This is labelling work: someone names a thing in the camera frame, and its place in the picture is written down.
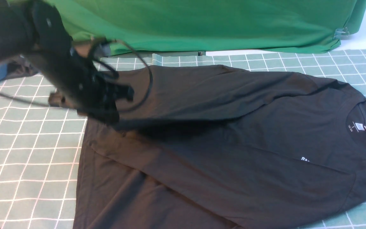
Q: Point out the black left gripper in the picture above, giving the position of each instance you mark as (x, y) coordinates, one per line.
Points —
(81, 87)

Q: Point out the dark gray long-sleeve top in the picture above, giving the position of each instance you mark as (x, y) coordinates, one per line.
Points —
(217, 147)

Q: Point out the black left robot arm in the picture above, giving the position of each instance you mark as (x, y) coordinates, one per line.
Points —
(34, 29)

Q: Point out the dark brown crumpled garment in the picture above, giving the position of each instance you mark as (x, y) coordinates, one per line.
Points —
(19, 67)

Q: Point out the green backdrop cloth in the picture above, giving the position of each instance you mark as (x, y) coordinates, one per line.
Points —
(295, 26)

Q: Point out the green checkered tablecloth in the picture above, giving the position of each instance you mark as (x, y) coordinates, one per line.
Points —
(39, 147)

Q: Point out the metal binder clip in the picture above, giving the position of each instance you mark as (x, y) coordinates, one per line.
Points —
(341, 33)

